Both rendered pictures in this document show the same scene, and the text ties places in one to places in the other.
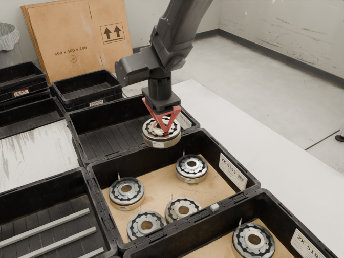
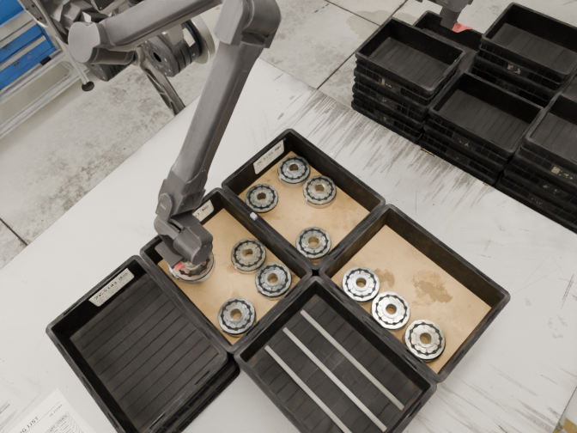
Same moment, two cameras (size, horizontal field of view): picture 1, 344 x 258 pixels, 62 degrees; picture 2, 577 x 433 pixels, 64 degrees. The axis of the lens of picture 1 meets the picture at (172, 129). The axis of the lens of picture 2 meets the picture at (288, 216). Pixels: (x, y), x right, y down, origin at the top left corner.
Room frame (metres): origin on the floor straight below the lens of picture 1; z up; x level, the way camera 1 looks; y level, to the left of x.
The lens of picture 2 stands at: (0.46, 0.54, 2.07)
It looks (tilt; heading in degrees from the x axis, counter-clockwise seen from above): 61 degrees down; 260
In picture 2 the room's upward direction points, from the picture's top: 7 degrees counter-clockwise
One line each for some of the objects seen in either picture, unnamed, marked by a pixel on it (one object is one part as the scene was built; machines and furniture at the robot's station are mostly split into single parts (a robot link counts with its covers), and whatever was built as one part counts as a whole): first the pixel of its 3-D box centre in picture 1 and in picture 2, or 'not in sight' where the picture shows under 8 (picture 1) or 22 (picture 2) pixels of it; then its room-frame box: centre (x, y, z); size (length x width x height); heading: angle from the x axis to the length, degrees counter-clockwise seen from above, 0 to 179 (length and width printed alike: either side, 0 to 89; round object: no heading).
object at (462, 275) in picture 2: not in sight; (408, 291); (0.11, 0.22, 0.87); 0.40 x 0.30 x 0.11; 118
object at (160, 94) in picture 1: (159, 87); (178, 239); (0.62, 0.03, 1.17); 0.10 x 0.07 x 0.07; 27
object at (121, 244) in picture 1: (171, 177); (224, 263); (0.56, 0.00, 0.92); 0.40 x 0.30 x 0.02; 118
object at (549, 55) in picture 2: not in sight; (519, 74); (-0.99, -0.76, 0.37); 0.40 x 0.30 x 0.45; 124
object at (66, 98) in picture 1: (92, 111); not in sight; (1.73, 0.57, 0.37); 0.40 x 0.30 x 0.45; 124
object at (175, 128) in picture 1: (161, 127); (192, 259); (0.62, 0.03, 1.04); 0.10 x 0.10 x 0.01
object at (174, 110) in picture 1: (163, 113); not in sight; (0.61, 0.02, 1.10); 0.07 x 0.07 x 0.09; 27
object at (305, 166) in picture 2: not in sight; (294, 168); (0.28, -0.27, 0.86); 0.10 x 0.10 x 0.01
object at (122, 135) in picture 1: (132, 133); (142, 347); (0.82, 0.14, 0.87); 0.40 x 0.30 x 0.11; 118
